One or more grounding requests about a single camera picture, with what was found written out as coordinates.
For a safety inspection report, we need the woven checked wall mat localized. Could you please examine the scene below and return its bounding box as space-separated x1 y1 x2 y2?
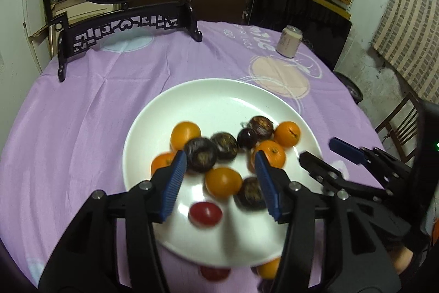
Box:
370 0 439 94

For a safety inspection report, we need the wooden slat-back chair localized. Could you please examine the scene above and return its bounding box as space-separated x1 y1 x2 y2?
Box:
375 92 424 165

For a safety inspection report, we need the red cherry tomato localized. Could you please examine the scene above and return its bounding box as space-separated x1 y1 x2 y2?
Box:
199 266 231 281
188 202 223 228

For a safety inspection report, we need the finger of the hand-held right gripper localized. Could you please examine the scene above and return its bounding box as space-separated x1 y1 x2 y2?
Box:
298 150 395 204
329 137 417 192

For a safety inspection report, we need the dark wrinkled passion fruit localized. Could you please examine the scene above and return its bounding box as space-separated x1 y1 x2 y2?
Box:
235 176 268 210
183 137 218 174
210 132 239 161

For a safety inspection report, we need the orange mandarin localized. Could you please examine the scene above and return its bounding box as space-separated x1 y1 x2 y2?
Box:
151 152 177 177
255 141 286 170
273 121 302 147

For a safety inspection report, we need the person's right hand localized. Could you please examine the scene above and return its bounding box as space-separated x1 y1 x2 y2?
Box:
389 243 415 275

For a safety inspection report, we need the white door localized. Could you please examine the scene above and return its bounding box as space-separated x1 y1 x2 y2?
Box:
21 0 52 70

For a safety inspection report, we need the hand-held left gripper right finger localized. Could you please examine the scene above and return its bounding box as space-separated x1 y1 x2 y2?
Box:
254 149 402 293

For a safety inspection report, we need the black flat panel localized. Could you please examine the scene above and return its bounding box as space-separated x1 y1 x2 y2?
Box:
247 0 353 70

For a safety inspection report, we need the brown wrinkled passion fruit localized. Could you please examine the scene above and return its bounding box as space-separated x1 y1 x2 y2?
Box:
247 116 275 140

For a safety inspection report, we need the pale drink can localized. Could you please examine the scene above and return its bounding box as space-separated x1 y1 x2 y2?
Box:
276 25 303 58

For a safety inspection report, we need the purple printed tablecloth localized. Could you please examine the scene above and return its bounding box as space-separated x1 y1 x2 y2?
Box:
0 20 388 293

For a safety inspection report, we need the smooth yellow-orange fruit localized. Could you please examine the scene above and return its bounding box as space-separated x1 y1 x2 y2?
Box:
205 167 243 198
257 257 282 280
170 121 202 150

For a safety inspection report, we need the black wheel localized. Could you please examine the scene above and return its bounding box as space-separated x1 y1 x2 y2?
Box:
333 71 363 105

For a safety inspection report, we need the white round plate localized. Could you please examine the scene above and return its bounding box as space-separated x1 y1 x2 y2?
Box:
122 78 323 269

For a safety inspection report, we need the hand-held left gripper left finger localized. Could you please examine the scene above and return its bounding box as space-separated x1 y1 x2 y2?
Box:
39 149 188 293

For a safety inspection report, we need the dark purple plum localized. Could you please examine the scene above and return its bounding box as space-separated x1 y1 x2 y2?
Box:
237 128 258 149

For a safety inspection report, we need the pale wooden picture frame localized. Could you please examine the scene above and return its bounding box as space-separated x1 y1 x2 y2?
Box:
48 0 120 57

